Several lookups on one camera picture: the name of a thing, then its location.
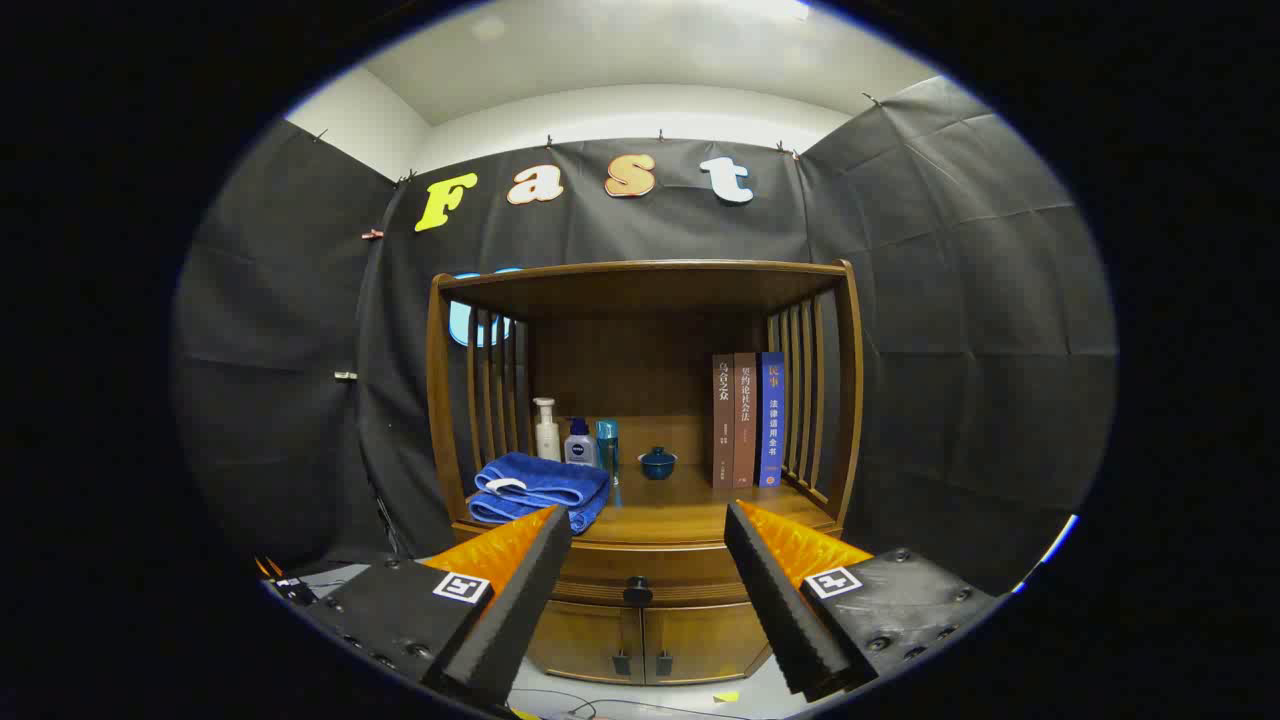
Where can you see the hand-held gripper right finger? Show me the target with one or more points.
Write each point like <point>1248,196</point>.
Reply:
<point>785,610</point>

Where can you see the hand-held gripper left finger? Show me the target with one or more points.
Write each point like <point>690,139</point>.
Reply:
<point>500,620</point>

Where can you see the wooden drawer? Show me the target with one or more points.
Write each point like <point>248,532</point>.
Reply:
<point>650,562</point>

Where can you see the wooden cabinet door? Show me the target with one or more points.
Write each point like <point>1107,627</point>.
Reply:
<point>700,640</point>
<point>585,640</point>

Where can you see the wooden countertop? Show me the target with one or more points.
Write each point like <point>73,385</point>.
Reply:
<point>680,505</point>

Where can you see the wooden cabinet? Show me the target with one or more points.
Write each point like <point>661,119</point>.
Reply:
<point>640,290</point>

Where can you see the blue folded towel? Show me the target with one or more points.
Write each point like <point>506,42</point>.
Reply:
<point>540,485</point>

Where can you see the white pump bottle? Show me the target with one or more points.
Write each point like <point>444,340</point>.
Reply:
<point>547,440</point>

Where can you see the blue book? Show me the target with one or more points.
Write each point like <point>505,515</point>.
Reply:
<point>771,420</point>

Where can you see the white blue-capped lotion bottle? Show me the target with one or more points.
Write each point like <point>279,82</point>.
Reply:
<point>580,447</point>

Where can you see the blue lidded teacup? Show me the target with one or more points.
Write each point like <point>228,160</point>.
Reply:
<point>658,465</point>

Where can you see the reddish brown book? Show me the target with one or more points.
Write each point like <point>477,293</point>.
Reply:
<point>745,420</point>

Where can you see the dark brown book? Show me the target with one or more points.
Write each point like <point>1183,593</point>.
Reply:
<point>723,420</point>

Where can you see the teal clear bottle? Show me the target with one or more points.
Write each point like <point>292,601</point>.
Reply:
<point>607,445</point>

